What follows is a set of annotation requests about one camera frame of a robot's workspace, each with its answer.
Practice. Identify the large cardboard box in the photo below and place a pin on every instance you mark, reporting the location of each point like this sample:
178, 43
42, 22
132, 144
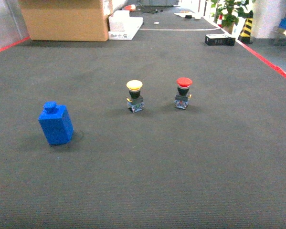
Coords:
67, 20

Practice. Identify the yellow mushroom push button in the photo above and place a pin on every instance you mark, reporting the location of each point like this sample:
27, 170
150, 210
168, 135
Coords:
135, 102

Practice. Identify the white flat box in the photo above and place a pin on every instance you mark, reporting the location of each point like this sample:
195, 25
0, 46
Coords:
122, 26

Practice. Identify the black rectangular box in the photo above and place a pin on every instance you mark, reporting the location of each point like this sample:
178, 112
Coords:
219, 40

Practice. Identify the blue block part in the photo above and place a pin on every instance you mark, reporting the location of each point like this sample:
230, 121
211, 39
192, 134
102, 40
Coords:
56, 123

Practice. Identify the yellow black striped post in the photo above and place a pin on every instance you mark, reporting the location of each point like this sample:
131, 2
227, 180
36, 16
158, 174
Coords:
245, 34

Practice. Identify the red conveyor side rail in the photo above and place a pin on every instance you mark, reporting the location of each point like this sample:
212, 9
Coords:
263, 59

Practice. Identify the potted green plant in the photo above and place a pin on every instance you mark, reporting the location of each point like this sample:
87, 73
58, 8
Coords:
231, 11

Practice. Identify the red mushroom push button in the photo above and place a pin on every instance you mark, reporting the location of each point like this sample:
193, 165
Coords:
182, 97

